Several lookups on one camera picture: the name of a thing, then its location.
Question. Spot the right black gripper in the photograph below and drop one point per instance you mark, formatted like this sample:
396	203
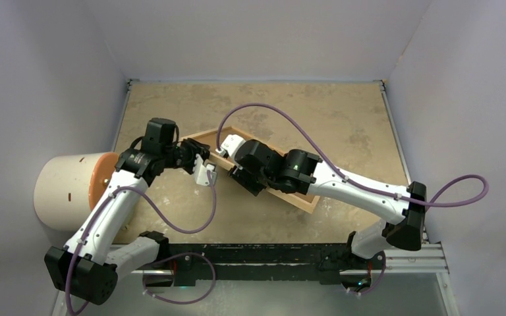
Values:
243	176

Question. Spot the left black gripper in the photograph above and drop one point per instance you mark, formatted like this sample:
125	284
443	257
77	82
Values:
195	149

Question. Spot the wooden picture frame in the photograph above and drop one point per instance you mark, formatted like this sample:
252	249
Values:
296	200

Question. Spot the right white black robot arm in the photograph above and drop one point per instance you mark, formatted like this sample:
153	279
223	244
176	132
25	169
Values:
401	220

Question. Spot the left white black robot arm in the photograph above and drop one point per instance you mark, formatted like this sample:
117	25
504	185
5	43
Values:
86	267

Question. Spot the white cylinder orange lid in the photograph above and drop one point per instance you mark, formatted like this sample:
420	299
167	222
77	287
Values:
70	186

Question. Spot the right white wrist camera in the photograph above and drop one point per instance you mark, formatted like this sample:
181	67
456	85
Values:
230	146

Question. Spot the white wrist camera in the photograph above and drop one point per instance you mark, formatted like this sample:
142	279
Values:
204	173
230	146

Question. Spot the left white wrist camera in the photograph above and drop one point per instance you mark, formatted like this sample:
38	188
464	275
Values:
204	173

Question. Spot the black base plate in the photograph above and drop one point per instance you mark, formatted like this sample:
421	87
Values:
193	267

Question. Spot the aluminium rail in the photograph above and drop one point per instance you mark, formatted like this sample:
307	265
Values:
317	257

